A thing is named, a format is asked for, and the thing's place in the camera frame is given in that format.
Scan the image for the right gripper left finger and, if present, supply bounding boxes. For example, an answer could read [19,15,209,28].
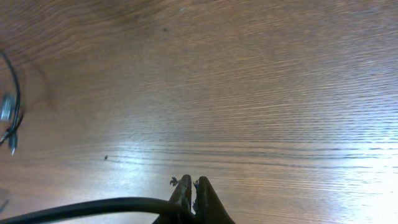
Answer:
[152,174,192,224]

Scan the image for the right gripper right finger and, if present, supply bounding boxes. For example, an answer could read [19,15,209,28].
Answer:
[194,176,235,224]

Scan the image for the black usb cables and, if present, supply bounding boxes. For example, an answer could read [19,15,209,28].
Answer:
[0,51,25,156]

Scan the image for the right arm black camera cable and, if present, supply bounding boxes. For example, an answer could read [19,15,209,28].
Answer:
[0,197,195,224]

